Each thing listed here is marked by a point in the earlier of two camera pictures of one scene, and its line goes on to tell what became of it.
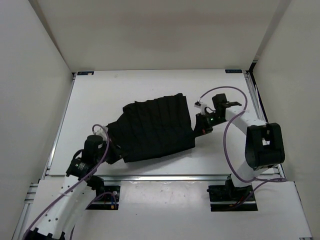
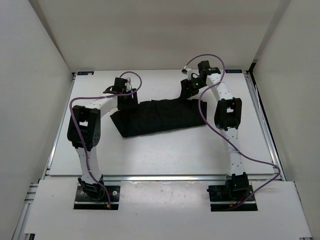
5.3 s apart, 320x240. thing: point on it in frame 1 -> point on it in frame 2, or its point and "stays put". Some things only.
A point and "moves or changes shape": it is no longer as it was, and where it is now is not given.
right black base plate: (222, 197) stays put
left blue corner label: (85, 73) stays put
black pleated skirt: (153, 127) moves or changes shape
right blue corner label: (233, 71) stays put
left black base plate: (107, 198) stays put
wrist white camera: (102, 131) -> (128, 84)
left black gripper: (117, 153) -> (132, 103)
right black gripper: (201, 127) -> (185, 93)
